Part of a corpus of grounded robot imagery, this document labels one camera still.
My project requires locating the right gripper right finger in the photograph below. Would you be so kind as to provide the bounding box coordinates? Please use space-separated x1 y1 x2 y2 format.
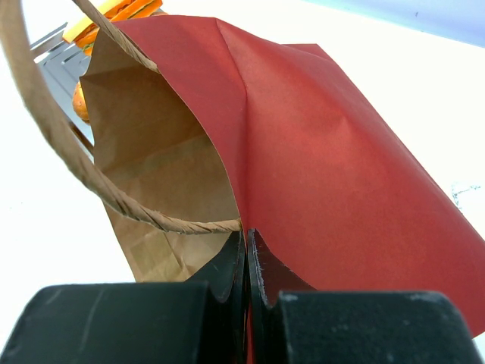
247 229 483 363

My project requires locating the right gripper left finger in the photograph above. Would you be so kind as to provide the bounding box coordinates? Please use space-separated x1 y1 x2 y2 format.
1 233 246 363

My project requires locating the red paper bag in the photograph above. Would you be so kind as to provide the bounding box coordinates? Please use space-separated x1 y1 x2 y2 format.
0 0 485 338

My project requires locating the fake sandwich wedge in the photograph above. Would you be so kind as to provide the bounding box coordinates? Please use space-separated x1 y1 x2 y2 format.
62 0 164 56

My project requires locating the stainless steel tray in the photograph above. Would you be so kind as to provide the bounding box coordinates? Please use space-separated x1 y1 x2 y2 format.
30 7 167 156

